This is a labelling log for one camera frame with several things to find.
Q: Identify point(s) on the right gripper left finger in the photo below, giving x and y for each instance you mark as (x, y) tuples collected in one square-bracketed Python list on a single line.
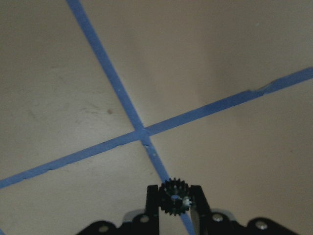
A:
[(139, 222)]

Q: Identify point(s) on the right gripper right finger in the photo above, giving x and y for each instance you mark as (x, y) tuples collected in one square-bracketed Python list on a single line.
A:
[(208, 222)]

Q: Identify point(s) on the black bearing gear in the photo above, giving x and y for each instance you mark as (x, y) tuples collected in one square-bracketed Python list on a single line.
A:
[(174, 196)]

